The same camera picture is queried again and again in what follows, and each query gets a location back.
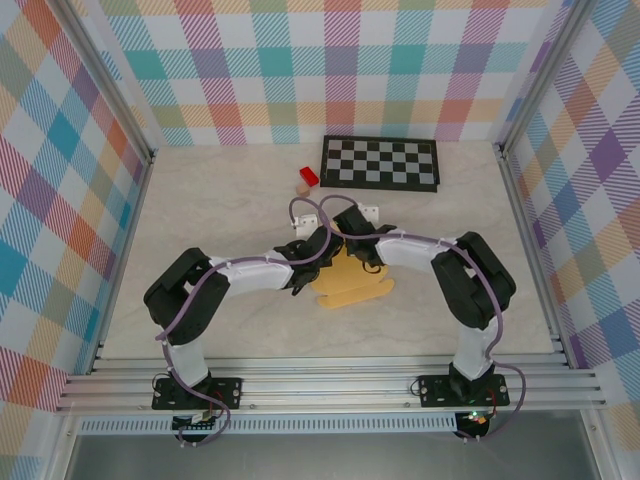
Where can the yellow paper box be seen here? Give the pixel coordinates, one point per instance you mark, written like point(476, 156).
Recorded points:
point(345, 285)

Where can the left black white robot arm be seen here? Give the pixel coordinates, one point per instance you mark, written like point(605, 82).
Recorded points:
point(185, 300)

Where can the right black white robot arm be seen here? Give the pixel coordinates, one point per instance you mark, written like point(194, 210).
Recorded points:
point(475, 285)

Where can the small wooden cube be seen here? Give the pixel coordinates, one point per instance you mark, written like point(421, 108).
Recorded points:
point(301, 190)

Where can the red rectangular block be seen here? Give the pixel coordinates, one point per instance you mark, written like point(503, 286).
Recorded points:
point(309, 176)

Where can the black grey chessboard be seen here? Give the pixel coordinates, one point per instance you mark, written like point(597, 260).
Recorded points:
point(380, 162)

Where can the small controller circuit board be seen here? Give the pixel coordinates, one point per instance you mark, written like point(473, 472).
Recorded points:
point(197, 422)
point(475, 417)

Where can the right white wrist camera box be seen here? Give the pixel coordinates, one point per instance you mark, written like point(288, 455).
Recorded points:
point(371, 212)

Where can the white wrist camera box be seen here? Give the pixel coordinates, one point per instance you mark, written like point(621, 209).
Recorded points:
point(371, 212)
point(306, 222)

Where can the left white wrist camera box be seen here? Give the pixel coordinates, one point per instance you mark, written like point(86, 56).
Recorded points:
point(306, 222)

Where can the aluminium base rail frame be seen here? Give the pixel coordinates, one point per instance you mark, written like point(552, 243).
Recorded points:
point(325, 385)

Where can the aluminium side rail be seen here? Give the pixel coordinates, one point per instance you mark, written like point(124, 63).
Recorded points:
point(524, 225)
point(131, 230)

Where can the aluminium frame post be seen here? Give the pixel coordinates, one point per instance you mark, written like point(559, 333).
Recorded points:
point(116, 82)
point(535, 75)

